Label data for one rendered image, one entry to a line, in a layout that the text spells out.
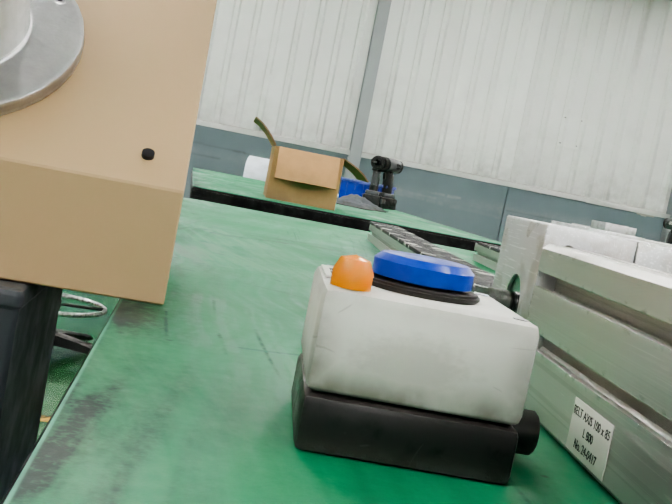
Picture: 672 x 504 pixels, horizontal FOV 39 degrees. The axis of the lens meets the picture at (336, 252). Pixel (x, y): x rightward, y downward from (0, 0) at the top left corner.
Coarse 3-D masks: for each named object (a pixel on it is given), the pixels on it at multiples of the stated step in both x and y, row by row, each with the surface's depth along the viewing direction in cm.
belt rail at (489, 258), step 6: (480, 246) 163; (480, 252) 165; (486, 252) 158; (492, 252) 153; (474, 258) 166; (480, 258) 161; (486, 258) 160; (492, 258) 155; (486, 264) 156; (492, 264) 152
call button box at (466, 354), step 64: (320, 320) 33; (384, 320) 33; (448, 320) 33; (512, 320) 34; (320, 384) 33; (384, 384) 34; (448, 384) 34; (512, 384) 34; (320, 448) 34; (384, 448) 34; (448, 448) 34; (512, 448) 34
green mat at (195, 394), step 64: (192, 256) 88; (256, 256) 99; (320, 256) 114; (128, 320) 51; (192, 320) 55; (256, 320) 59; (128, 384) 38; (192, 384) 40; (256, 384) 42; (64, 448) 29; (128, 448) 30; (192, 448) 32; (256, 448) 33
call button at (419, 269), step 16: (384, 256) 36; (400, 256) 36; (416, 256) 37; (384, 272) 36; (400, 272) 36; (416, 272) 35; (432, 272) 35; (448, 272) 36; (464, 272) 36; (432, 288) 36; (448, 288) 36; (464, 288) 36
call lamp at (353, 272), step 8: (344, 256) 34; (352, 256) 34; (360, 256) 34; (336, 264) 34; (344, 264) 34; (352, 264) 34; (360, 264) 34; (368, 264) 34; (336, 272) 34; (344, 272) 33; (352, 272) 33; (360, 272) 33; (368, 272) 34; (336, 280) 34; (344, 280) 33; (352, 280) 33; (360, 280) 33; (368, 280) 34; (352, 288) 33; (360, 288) 34; (368, 288) 34
